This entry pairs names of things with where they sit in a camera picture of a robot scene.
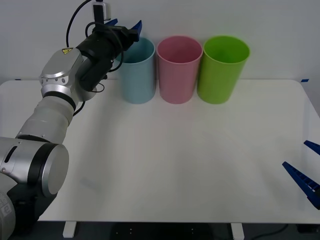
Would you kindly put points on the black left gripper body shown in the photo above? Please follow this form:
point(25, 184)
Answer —
point(121, 33)

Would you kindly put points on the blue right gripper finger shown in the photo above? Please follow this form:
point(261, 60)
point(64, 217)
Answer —
point(313, 146)
point(303, 181)

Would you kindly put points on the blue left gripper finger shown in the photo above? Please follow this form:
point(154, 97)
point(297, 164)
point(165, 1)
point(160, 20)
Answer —
point(112, 23)
point(138, 28)

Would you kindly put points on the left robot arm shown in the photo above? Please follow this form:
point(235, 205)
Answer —
point(55, 70)

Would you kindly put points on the pale blue plastic bin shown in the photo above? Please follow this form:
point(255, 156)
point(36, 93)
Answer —
point(137, 82)

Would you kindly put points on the pink plastic bin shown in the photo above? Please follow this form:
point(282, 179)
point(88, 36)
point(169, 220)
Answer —
point(177, 80)

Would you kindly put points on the white table leg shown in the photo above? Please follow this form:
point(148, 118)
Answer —
point(69, 229)
point(237, 230)

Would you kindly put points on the green plastic bin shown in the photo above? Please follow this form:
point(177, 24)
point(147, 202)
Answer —
point(217, 80)

